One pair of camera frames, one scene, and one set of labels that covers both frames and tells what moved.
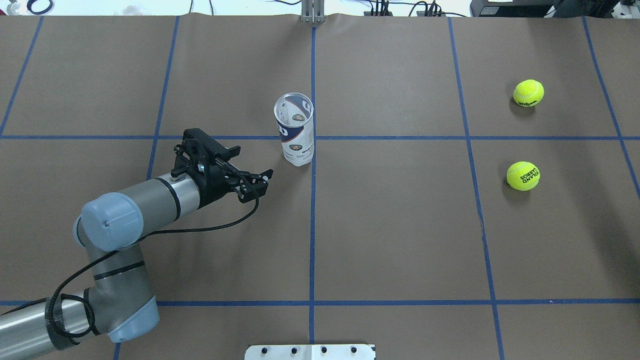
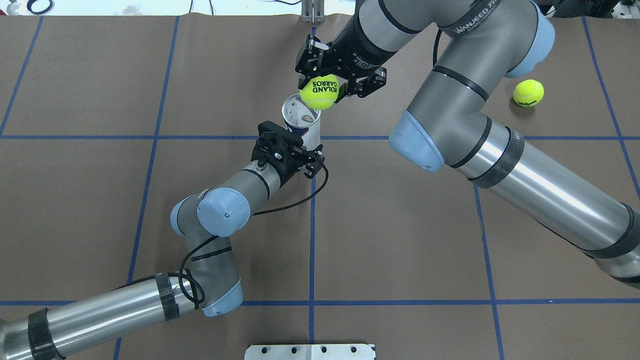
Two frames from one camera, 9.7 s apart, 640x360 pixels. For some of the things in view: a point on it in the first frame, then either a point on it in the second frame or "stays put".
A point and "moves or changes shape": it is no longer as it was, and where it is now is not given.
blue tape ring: (29, 7) stays put
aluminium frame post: (313, 11) stays put
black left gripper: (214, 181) → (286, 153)
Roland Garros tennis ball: (523, 176) moves or changes shape
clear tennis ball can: (294, 112) moves or changes shape
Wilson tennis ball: (528, 93) stays put
